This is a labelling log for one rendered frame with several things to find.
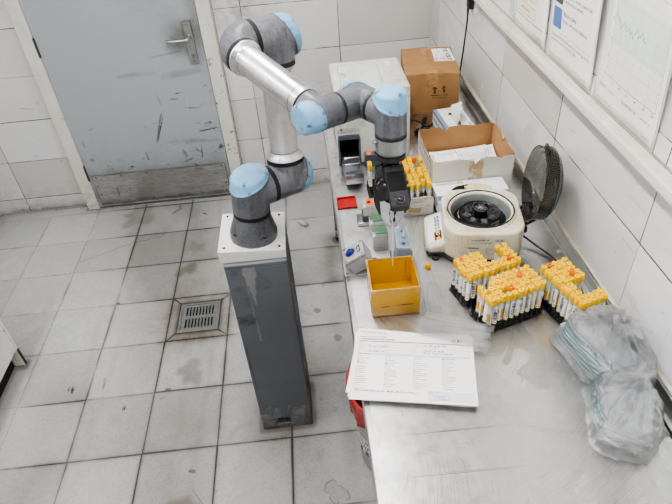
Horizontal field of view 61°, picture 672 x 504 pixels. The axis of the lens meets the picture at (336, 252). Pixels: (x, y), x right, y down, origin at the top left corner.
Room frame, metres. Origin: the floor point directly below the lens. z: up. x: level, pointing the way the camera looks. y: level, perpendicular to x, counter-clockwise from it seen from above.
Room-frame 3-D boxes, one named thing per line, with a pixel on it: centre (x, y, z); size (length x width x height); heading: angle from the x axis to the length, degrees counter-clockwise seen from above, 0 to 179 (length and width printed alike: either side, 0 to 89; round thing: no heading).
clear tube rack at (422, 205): (1.66, -0.28, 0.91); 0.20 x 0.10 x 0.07; 2
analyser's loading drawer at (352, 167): (1.86, -0.09, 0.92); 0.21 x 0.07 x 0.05; 2
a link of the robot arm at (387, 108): (1.20, -0.15, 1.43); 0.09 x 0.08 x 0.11; 35
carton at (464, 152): (1.77, -0.48, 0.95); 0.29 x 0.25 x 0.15; 92
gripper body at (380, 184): (1.20, -0.15, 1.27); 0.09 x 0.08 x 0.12; 1
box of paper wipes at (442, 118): (2.11, -0.52, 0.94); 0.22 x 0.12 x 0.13; 6
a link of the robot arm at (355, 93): (1.27, -0.08, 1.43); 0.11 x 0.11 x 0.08; 35
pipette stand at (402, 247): (1.32, -0.20, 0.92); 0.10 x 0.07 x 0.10; 177
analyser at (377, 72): (2.05, -0.17, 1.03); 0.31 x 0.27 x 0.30; 2
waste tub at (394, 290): (1.17, -0.15, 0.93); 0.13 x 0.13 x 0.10; 1
